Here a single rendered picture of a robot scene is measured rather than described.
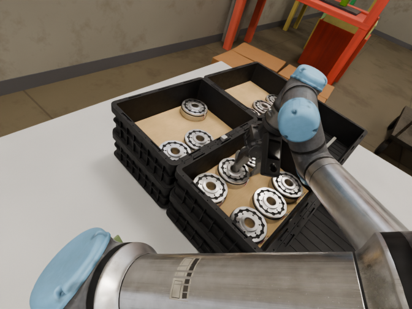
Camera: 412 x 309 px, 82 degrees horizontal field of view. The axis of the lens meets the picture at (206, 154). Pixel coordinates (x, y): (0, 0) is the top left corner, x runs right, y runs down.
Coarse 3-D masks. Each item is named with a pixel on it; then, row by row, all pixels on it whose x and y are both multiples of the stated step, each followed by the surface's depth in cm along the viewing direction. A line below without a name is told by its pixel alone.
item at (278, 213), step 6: (258, 192) 70; (264, 192) 71; (270, 192) 71; (276, 192) 72; (258, 198) 69; (282, 198) 71; (258, 204) 67; (282, 204) 69; (264, 210) 66; (270, 210) 66; (276, 210) 67; (282, 210) 68; (270, 216) 65; (276, 216) 66
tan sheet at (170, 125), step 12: (180, 108) 94; (144, 120) 84; (156, 120) 85; (168, 120) 87; (180, 120) 89; (204, 120) 92; (216, 120) 94; (156, 132) 81; (168, 132) 83; (180, 132) 84; (216, 132) 89; (156, 144) 77
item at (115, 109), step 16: (192, 80) 91; (144, 96) 77; (224, 96) 89; (112, 112) 71; (128, 128) 68; (240, 128) 78; (144, 144) 65; (208, 144) 69; (160, 160) 63; (176, 160) 61
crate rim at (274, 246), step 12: (240, 132) 76; (216, 144) 69; (204, 156) 66; (180, 168) 60; (180, 180) 60; (192, 180) 58; (192, 192) 58; (204, 204) 56; (216, 216) 55; (228, 216) 54; (300, 216) 59; (228, 228) 53; (288, 228) 56; (240, 240) 52; (252, 240) 51; (276, 240) 53; (252, 252) 51; (264, 252) 50
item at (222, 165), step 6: (222, 162) 75; (228, 162) 75; (222, 168) 73; (246, 168) 76; (222, 174) 71; (228, 174) 72; (246, 174) 74; (228, 180) 70; (234, 180) 71; (240, 180) 71; (246, 180) 72
